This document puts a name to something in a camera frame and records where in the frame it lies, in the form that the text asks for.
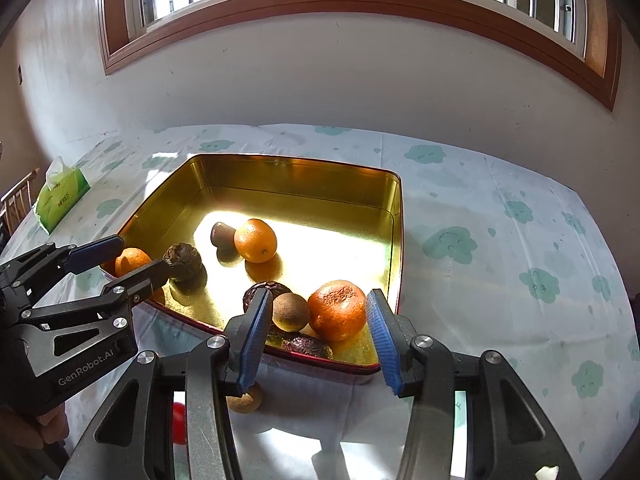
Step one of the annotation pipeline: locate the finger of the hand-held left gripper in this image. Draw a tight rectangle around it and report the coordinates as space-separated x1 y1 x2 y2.
0 234 126 307
20 258 177 370

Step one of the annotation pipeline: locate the red and gold tin box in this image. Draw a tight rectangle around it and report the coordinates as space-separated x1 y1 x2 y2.
98 154 404 376

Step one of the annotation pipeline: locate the red tomato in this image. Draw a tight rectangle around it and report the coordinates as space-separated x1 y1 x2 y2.
171 401 190 446

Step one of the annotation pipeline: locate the brown longan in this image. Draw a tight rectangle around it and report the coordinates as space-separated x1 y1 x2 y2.
271 292 312 333
226 382 263 415

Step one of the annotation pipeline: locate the wrinkled orange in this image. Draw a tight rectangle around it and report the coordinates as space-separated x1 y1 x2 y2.
307 280 367 342

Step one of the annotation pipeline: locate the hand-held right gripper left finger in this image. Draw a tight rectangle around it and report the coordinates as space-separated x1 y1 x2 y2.
60 287 275 480

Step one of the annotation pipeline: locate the wooden chair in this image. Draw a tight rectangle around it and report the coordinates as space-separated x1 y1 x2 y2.
0 167 42 241

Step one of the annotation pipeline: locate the person's left hand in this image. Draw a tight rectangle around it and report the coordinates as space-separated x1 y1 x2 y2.
0 400 70 461

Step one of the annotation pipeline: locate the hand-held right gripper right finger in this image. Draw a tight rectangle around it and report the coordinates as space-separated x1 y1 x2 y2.
365 288 583 480

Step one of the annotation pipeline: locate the smooth orange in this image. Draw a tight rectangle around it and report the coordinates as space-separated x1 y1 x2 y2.
114 247 153 278

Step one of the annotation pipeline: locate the green tissue pack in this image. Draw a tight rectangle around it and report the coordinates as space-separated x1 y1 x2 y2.
32 156 92 235

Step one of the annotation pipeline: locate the large dark water chestnut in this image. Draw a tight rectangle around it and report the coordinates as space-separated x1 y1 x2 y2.
162 242 203 282

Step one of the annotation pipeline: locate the orange with stem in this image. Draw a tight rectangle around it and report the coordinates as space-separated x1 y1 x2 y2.
233 218 278 264

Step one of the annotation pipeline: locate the dark brown chestnut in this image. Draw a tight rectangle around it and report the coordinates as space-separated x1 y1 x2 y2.
210 221 239 249

